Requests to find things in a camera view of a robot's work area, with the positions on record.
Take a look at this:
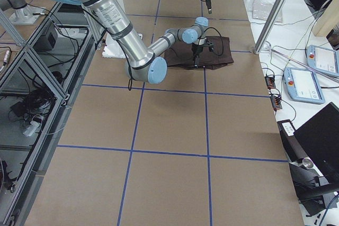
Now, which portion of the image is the brown t-shirt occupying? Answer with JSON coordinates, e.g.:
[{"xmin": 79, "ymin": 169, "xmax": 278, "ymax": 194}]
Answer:
[{"xmin": 164, "ymin": 36, "xmax": 234, "ymax": 70}]

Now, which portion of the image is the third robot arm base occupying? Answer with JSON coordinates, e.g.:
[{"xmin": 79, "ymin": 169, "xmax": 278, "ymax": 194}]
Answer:
[{"xmin": 1, "ymin": 0, "xmax": 44, "ymax": 25}]

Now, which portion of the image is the clear plastic bag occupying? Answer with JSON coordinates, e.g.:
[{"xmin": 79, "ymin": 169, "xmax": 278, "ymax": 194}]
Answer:
[{"xmin": 249, "ymin": 0, "xmax": 275, "ymax": 21}]

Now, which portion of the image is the reacher grabber stick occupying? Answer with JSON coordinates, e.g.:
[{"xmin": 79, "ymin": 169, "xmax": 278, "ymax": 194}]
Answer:
[{"xmin": 262, "ymin": 41, "xmax": 339, "ymax": 80}]

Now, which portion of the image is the near blue teach pendant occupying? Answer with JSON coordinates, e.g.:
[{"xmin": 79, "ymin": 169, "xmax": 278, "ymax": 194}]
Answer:
[{"xmin": 283, "ymin": 67, "xmax": 325, "ymax": 104}]

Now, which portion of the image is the blue teach pendant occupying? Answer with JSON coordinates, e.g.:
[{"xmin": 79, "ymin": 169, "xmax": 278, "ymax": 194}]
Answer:
[
  {"xmin": 306, "ymin": 45, "xmax": 338, "ymax": 77},
  {"xmin": 283, "ymin": 67, "xmax": 325, "ymax": 104}
]

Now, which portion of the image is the wooden board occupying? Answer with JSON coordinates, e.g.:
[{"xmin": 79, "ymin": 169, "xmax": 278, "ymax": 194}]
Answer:
[{"xmin": 313, "ymin": 0, "xmax": 338, "ymax": 37}]

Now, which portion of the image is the far blue teach pendant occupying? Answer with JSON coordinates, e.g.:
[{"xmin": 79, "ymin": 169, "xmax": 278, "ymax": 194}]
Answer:
[{"xmin": 306, "ymin": 45, "xmax": 338, "ymax": 77}]

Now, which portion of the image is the black monitor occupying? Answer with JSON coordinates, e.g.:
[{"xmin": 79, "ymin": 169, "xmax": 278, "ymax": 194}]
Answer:
[{"xmin": 295, "ymin": 102, "xmax": 338, "ymax": 183}]

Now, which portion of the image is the black stand with metal cylinder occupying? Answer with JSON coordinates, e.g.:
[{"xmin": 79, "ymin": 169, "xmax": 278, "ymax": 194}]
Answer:
[{"xmin": 278, "ymin": 120, "xmax": 338, "ymax": 216}]

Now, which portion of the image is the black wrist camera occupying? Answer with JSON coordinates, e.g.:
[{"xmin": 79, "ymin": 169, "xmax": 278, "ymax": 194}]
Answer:
[{"xmin": 203, "ymin": 40, "xmax": 214, "ymax": 52}]

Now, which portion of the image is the aluminium frame rail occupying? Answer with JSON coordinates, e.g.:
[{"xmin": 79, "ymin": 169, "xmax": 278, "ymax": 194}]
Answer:
[{"xmin": 1, "ymin": 4, "xmax": 96, "ymax": 225}]

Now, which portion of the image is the bundle of black cables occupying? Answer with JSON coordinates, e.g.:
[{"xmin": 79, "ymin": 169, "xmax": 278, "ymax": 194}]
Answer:
[{"xmin": 7, "ymin": 88, "xmax": 58, "ymax": 137}]

